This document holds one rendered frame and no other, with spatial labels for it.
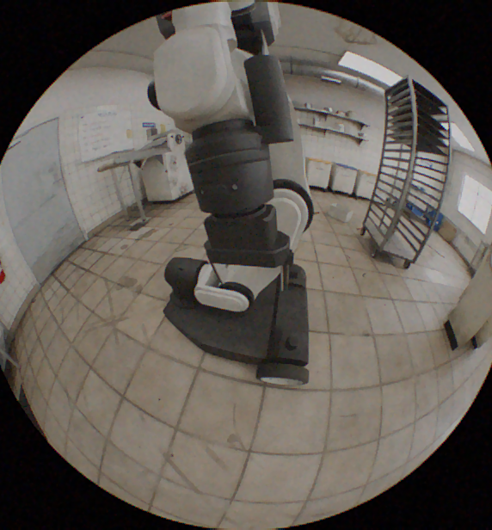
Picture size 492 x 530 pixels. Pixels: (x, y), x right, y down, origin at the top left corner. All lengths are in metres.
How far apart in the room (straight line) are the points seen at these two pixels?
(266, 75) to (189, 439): 0.91
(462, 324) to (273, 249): 1.68
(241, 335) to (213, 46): 0.67
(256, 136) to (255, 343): 0.58
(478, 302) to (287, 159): 1.64
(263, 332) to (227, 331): 0.14
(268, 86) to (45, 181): 2.70
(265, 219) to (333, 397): 0.78
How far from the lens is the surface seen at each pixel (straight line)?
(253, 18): 0.47
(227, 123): 0.15
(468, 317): 1.71
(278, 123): 0.16
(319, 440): 0.82
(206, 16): 0.25
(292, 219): 0.31
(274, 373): 0.55
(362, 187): 4.24
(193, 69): 0.15
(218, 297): 0.53
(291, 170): 0.34
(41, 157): 2.83
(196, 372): 0.77
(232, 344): 0.60
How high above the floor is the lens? 0.73
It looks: 41 degrees down
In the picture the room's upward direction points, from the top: straight up
